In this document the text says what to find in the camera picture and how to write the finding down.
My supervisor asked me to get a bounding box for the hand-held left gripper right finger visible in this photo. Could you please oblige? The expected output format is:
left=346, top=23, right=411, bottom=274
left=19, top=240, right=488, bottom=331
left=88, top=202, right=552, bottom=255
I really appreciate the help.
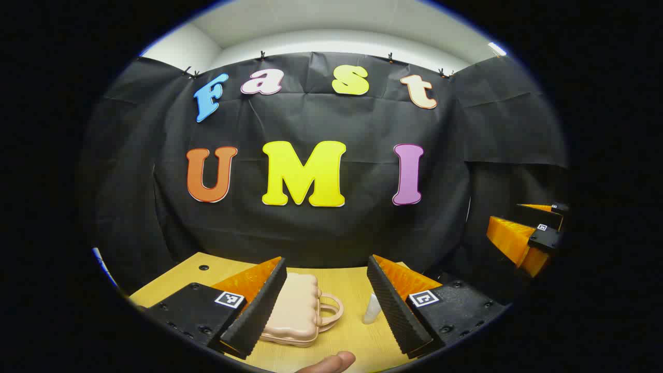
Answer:
left=366, top=254, right=512, bottom=360

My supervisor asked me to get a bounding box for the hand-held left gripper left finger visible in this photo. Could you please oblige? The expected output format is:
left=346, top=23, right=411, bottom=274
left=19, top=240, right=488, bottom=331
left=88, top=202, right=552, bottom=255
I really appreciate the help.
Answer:
left=139, top=256, right=288, bottom=360

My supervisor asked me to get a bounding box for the black backdrop cloth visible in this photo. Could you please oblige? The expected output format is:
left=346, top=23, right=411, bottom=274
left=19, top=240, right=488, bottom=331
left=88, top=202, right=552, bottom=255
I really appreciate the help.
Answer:
left=78, top=51, right=570, bottom=301

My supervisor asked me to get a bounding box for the pink suitcase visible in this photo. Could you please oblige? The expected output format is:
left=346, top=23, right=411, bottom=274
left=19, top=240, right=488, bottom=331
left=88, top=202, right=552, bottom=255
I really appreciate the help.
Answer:
left=259, top=272, right=345, bottom=348

